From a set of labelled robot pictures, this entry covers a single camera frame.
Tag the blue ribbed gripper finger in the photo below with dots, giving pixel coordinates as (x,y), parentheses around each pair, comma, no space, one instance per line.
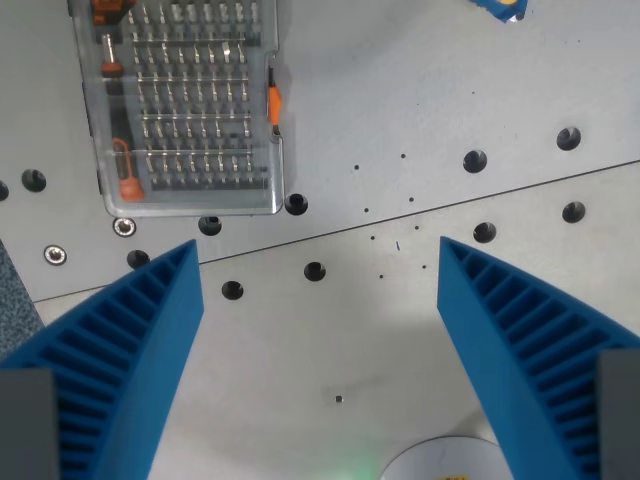
(150,350)
(490,340)

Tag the blue yellow snack bag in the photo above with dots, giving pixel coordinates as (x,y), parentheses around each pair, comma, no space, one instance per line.
(497,7)

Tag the silver socket bolt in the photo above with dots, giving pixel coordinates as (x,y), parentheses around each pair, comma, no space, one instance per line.
(55,255)
(124,227)

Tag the white round disc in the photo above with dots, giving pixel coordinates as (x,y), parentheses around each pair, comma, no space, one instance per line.
(440,460)

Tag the blue speckled mat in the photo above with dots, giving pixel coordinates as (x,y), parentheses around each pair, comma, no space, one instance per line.
(15,310)

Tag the orange pry tool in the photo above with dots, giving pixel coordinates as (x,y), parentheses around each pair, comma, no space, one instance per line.
(127,180)

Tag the clear plastic screwdriver bit case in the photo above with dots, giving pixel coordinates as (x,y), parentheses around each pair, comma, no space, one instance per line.
(200,125)

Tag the orange black tweezers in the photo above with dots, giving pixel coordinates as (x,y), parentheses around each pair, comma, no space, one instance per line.
(274,102)

